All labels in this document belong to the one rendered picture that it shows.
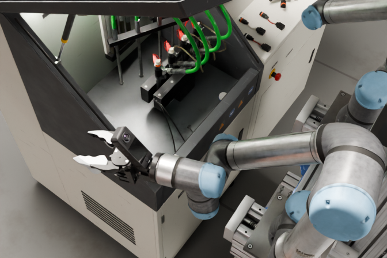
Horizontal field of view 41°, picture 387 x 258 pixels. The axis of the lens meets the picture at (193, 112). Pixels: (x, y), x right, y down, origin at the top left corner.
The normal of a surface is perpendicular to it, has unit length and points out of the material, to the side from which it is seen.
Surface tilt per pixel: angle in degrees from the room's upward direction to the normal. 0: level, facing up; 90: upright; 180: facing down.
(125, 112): 0
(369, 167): 20
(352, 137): 26
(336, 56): 0
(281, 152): 62
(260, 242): 0
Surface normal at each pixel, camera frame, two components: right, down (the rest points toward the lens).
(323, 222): -0.36, 0.68
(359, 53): 0.03, -0.57
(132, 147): 0.76, -0.10
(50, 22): 0.81, 0.50
